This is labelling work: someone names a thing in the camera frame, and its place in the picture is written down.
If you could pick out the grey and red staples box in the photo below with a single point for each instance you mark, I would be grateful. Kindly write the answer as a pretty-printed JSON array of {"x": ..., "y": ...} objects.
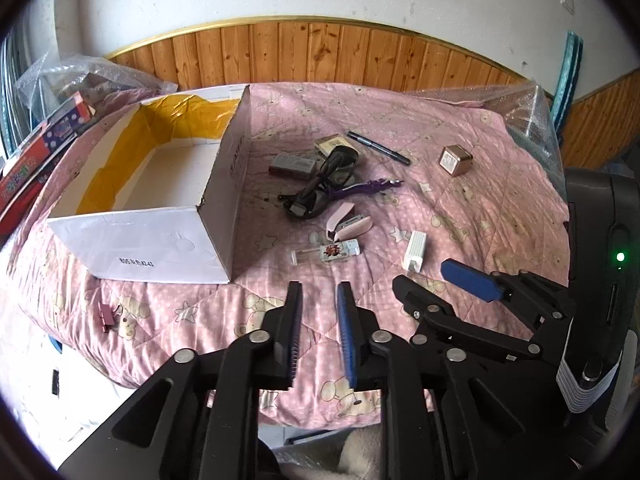
[{"x": 292, "y": 165}]

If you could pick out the teal sticks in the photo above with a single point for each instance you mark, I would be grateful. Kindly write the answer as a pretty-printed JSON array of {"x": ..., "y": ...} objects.
[{"x": 567, "y": 70}]

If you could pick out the pink binder clip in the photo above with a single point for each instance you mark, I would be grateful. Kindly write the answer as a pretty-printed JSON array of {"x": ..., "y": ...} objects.
[{"x": 107, "y": 316}]

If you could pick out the small gold square box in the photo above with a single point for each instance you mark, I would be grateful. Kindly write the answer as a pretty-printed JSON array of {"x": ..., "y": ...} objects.
[{"x": 455, "y": 160}]

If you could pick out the beige tissue pack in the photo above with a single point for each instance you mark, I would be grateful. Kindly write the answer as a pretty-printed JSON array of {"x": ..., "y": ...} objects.
[{"x": 332, "y": 142}]

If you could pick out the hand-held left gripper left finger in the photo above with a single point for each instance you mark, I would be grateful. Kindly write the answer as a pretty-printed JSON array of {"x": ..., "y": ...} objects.
[{"x": 295, "y": 330}]

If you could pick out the pink bear print blanket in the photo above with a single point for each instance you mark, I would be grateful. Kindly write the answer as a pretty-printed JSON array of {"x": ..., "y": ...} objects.
[{"x": 450, "y": 220}]

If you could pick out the black sunglasses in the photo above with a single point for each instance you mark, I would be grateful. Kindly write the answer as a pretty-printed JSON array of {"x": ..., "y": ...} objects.
[{"x": 335, "y": 160}]

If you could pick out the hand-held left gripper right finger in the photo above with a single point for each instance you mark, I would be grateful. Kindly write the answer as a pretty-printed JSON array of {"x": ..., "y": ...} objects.
[{"x": 345, "y": 330}]

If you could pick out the small clear bottle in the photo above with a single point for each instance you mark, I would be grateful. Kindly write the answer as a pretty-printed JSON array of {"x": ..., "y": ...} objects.
[{"x": 330, "y": 251}]

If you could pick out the white charger plug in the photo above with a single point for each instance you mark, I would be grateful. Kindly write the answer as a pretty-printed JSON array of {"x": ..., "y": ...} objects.
[{"x": 415, "y": 250}]

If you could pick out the white wall socket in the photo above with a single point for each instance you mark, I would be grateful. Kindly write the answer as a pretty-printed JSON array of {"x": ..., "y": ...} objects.
[{"x": 568, "y": 1}]

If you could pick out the black marker pen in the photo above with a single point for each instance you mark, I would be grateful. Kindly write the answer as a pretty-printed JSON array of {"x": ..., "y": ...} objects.
[{"x": 377, "y": 146}]

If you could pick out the white fluffy cloth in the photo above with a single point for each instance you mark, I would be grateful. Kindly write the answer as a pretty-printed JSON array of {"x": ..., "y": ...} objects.
[{"x": 360, "y": 455}]

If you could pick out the white cardboard box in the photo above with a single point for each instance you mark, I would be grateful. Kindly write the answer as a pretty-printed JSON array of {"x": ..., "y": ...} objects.
[{"x": 150, "y": 240}]

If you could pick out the clear bubble wrap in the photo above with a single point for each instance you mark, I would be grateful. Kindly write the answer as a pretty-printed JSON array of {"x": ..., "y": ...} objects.
[
  {"x": 55, "y": 70},
  {"x": 530, "y": 110}
]

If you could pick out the pink stapler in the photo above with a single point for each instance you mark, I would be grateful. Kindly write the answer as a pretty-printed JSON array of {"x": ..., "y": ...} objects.
[{"x": 350, "y": 227}]

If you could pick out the purple toy figure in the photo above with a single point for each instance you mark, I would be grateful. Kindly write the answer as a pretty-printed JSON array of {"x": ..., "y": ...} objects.
[{"x": 365, "y": 188}]

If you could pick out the red printed carton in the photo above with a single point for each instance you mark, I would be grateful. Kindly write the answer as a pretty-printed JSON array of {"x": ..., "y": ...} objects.
[{"x": 20, "y": 175}]

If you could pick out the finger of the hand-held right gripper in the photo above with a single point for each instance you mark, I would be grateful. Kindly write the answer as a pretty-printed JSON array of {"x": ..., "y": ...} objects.
[
  {"x": 435, "y": 315},
  {"x": 470, "y": 280}
]

